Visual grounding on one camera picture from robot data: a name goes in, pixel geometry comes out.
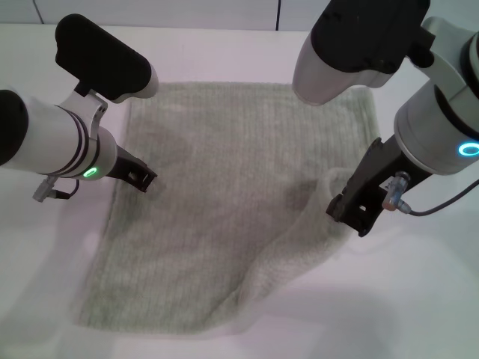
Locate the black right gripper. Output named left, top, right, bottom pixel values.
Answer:
left=325, top=135, right=409, bottom=239

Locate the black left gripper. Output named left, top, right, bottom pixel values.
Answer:
left=109, top=147, right=158, bottom=194

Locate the light green ribbed towel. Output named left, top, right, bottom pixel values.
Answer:
left=76, top=81, right=383, bottom=334

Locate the grey cable with clear plug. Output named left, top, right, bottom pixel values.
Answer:
left=382, top=171, right=479, bottom=217

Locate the black cable with grey plug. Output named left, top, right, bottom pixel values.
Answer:
left=33, top=175, right=80, bottom=203

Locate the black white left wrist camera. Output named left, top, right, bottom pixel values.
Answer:
left=54, top=13, right=161, bottom=128

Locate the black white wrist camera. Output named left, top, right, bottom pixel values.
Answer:
left=291, top=0, right=437, bottom=106
left=54, top=13, right=161, bottom=128

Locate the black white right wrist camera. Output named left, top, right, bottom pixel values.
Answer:
left=291, top=0, right=437, bottom=106

